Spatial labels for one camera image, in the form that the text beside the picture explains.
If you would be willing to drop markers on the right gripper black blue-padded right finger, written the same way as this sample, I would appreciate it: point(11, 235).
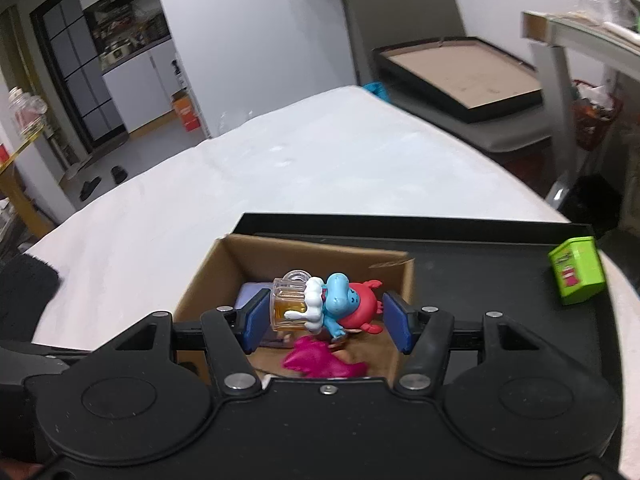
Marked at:
point(415, 347)

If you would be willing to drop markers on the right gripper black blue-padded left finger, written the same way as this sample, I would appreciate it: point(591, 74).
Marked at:
point(230, 335)

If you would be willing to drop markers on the purple cube toy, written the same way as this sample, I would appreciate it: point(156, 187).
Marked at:
point(254, 298)

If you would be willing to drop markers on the blue smurf mug figure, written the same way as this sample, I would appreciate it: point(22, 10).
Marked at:
point(337, 305)

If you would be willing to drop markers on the pink monster toy figure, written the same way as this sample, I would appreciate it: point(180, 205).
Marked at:
point(314, 358)

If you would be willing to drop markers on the green hexagonal toy box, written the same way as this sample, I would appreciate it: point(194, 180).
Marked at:
point(578, 269)

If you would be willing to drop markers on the brown cardboard box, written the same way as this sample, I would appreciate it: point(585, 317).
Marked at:
point(238, 259)

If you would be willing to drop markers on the black shallow tray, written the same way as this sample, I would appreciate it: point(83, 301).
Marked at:
point(528, 379)

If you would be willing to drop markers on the orange cardboard box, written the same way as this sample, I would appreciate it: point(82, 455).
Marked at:
point(182, 105)

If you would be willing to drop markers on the red basket under desk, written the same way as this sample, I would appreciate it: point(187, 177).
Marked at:
point(595, 111)

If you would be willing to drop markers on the grey desk with black mat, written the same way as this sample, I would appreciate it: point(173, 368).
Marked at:
point(562, 46)

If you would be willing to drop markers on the grey chair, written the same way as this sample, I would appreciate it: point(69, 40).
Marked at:
point(381, 23)

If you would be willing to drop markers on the white kitchen cabinet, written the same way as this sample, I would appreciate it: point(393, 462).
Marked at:
point(112, 63)

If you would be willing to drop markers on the black picture frame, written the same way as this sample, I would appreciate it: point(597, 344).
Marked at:
point(466, 77)

